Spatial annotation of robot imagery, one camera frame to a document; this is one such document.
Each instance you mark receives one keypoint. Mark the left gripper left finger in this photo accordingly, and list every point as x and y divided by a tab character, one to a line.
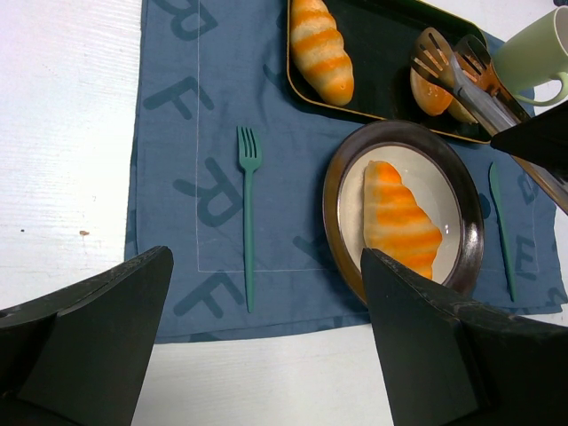
79	355

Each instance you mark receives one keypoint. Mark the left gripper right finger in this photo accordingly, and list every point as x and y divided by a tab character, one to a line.
449	360

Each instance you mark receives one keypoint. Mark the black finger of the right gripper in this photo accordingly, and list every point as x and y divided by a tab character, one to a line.
542	140

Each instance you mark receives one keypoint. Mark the metal tongs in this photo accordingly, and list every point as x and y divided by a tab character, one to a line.
466	71

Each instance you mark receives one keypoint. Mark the orange sugared bun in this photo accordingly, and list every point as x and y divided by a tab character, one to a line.
430	98

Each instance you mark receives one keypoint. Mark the orange striped croissant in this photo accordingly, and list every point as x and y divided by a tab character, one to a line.
394	223

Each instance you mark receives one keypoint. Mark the teal plastic knife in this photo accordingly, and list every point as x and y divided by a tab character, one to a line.
495	189

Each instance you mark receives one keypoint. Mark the light green mug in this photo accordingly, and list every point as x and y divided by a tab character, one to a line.
534	56

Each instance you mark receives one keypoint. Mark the pale round bun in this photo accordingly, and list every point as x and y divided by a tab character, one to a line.
460	113

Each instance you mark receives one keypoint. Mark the dark rimmed white plate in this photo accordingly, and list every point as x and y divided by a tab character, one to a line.
440	183

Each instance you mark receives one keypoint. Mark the black rectangular tray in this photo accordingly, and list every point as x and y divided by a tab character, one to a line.
379	37

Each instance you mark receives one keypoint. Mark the blue letter-print placemat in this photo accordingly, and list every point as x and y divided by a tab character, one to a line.
208	67

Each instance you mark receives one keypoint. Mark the pale striped croissant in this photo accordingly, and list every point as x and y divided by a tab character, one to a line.
317	48

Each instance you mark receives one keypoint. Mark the teal plastic fork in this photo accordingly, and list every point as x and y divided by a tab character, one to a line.
250	160

